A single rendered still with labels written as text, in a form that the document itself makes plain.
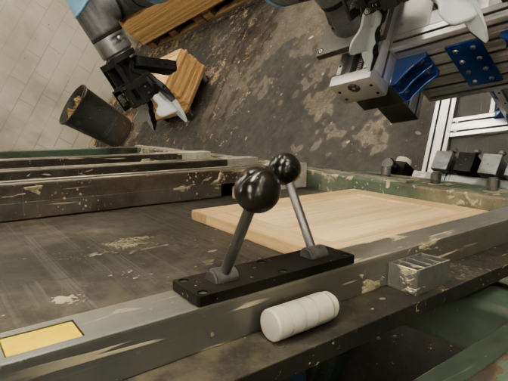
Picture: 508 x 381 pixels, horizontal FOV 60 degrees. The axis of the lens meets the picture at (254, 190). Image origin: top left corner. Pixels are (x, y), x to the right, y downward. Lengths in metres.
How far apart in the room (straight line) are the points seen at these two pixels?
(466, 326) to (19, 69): 5.90
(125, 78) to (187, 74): 3.09
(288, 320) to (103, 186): 0.66
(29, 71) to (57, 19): 0.81
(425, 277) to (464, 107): 1.57
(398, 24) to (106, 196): 0.91
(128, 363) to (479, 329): 0.46
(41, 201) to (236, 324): 0.62
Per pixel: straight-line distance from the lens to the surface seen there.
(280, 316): 0.40
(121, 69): 1.06
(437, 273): 0.57
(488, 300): 0.67
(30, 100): 6.15
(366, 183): 1.16
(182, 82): 4.08
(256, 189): 0.33
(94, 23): 1.05
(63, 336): 0.36
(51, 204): 0.96
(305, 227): 0.49
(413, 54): 1.33
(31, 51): 6.30
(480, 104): 2.05
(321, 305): 0.43
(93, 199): 0.98
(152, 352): 0.37
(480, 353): 0.57
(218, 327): 0.40
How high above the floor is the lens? 1.76
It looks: 37 degrees down
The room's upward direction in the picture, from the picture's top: 58 degrees counter-clockwise
